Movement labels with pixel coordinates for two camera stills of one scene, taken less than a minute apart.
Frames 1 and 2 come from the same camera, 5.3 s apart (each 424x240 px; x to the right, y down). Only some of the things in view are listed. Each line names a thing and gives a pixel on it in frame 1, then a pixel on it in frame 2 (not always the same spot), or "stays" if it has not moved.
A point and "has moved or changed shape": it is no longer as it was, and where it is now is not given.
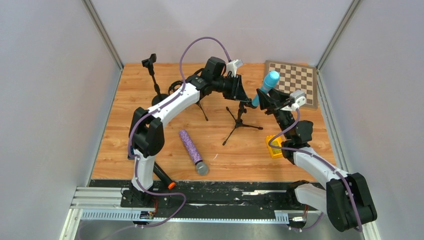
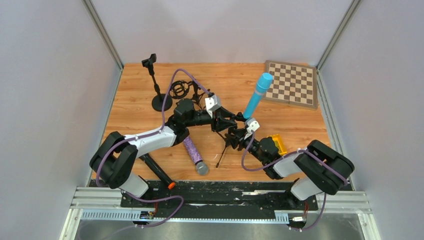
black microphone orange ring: x=162 y=176 stays
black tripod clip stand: x=239 y=122 has moved or changed shape
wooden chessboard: x=293 y=76 stays
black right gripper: x=276 y=101 to x=243 y=136
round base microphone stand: x=161 y=96 stays
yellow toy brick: x=275 y=152 stays
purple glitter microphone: x=202 y=167 stays
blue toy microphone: x=269 y=81 has moved or changed shape
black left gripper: x=236 y=88 to x=216 y=120
